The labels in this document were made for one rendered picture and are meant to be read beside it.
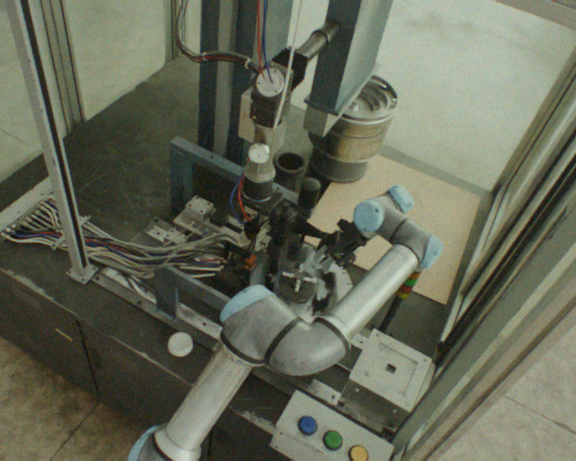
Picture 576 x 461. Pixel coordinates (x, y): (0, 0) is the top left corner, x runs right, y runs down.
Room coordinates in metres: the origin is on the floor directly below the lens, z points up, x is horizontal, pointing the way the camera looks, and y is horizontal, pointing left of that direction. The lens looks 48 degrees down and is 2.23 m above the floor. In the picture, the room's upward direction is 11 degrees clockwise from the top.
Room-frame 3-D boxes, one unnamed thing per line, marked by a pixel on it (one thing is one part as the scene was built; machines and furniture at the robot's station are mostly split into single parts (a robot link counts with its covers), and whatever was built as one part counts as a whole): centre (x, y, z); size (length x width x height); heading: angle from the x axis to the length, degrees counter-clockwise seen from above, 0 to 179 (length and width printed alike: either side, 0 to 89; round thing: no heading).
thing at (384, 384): (0.76, -0.37, 0.82); 0.18 x 0.18 x 0.15; 70
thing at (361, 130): (1.72, -0.18, 0.93); 0.31 x 0.31 x 0.36
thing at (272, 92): (1.12, 0.03, 1.45); 0.35 x 0.07 x 0.28; 160
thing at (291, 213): (0.93, 0.00, 1.17); 0.06 x 0.05 x 0.20; 61
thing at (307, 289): (0.93, -0.08, 0.96); 0.11 x 0.11 x 0.03
